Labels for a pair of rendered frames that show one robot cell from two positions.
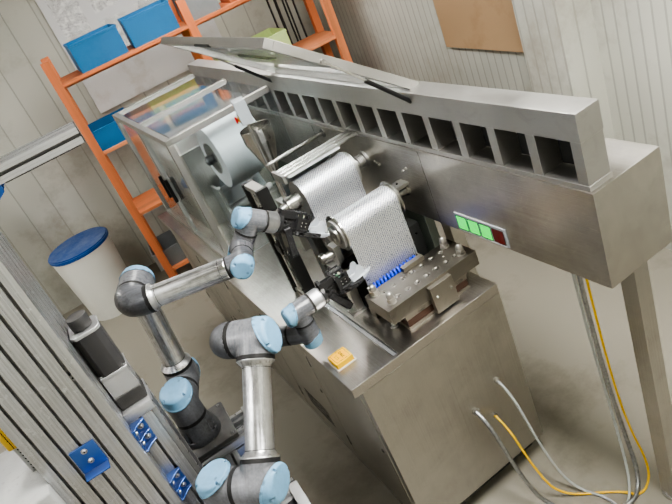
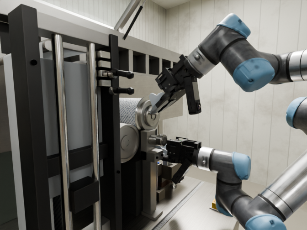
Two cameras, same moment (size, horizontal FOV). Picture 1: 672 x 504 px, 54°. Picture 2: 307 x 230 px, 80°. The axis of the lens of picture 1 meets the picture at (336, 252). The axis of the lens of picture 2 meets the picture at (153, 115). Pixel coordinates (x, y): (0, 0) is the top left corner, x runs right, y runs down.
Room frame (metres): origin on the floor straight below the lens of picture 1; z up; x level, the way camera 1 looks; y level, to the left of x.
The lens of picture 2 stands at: (2.47, 0.52, 1.33)
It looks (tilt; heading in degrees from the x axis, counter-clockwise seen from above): 7 degrees down; 235
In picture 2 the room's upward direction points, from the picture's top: straight up
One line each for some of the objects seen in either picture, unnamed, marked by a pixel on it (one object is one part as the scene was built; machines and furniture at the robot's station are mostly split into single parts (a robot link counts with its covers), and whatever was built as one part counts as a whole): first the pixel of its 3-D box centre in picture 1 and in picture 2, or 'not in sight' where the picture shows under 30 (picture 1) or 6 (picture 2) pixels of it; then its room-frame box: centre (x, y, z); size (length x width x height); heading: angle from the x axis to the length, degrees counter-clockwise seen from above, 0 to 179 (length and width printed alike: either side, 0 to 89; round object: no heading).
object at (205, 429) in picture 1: (195, 423); not in sight; (1.93, 0.72, 0.87); 0.15 x 0.15 x 0.10
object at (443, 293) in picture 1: (443, 293); not in sight; (1.91, -0.29, 0.96); 0.10 x 0.03 x 0.11; 109
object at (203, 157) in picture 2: (315, 298); (205, 158); (1.99, 0.13, 1.11); 0.08 x 0.05 x 0.08; 19
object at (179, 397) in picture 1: (181, 400); not in sight; (1.94, 0.72, 0.98); 0.13 x 0.12 x 0.14; 177
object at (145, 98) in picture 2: (338, 233); (148, 115); (2.11, -0.03, 1.25); 0.15 x 0.01 x 0.15; 19
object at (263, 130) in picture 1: (257, 133); not in sight; (2.82, 0.10, 1.50); 0.14 x 0.14 x 0.06
